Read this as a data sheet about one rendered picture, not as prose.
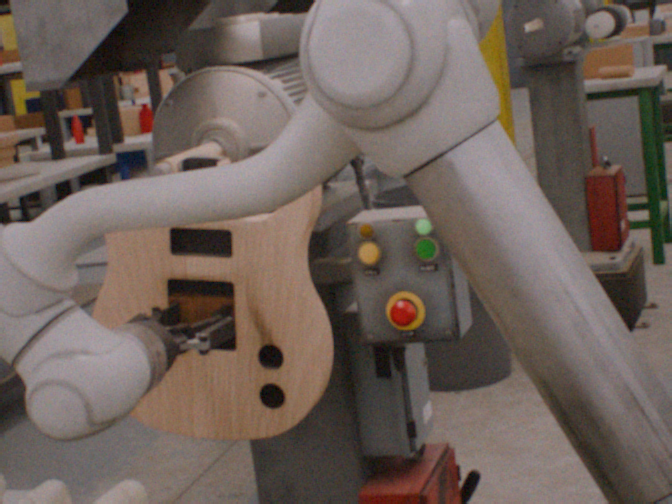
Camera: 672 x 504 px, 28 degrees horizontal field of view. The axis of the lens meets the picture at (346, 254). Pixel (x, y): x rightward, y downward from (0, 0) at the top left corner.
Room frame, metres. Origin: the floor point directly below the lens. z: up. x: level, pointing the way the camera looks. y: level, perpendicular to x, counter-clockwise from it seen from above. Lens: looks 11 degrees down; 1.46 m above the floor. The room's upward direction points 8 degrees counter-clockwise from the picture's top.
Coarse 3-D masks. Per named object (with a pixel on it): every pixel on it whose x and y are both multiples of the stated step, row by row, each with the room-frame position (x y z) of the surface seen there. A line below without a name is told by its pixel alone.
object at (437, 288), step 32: (352, 224) 2.02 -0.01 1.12; (384, 224) 2.00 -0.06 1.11; (352, 256) 2.02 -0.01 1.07; (384, 256) 2.00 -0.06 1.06; (416, 256) 1.98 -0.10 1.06; (448, 256) 1.97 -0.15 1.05; (384, 288) 2.00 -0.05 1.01; (416, 288) 1.99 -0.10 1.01; (448, 288) 1.97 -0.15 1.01; (384, 320) 2.01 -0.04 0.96; (416, 320) 1.99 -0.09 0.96; (448, 320) 1.97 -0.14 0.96
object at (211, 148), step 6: (210, 144) 2.04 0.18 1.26; (216, 144) 2.05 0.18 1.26; (192, 150) 1.98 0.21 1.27; (198, 150) 1.99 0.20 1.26; (204, 150) 2.00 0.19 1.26; (210, 150) 2.02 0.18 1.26; (216, 150) 2.04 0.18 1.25; (174, 156) 1.92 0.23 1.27; (180, 156) 1.93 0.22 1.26; (186, 156) 1.94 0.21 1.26; (162, 162) 1.89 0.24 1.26; (168, 162) 1.89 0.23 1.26; (174, 162) 1.89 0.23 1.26; (174, 168) 1.88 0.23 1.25
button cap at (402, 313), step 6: (396, 306) 1.97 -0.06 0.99; (402, 306) 1.97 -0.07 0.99; (408, 306) 1.97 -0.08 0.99; (390, 312) 1.98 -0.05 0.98; (396, 312) 1.97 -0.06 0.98; (402, 312) 1.97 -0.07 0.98; (408, 312) 1.96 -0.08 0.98; (414, 312) 1.97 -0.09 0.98; (396, 318) 1.97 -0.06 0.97; (402, 318) 1.97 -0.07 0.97; (408, 318) 1.97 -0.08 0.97; (414, 318) 1.97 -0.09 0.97; (396, 324) 1.98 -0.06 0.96; (402, 324) 1.97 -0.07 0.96; (408, 324) 1.97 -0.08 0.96
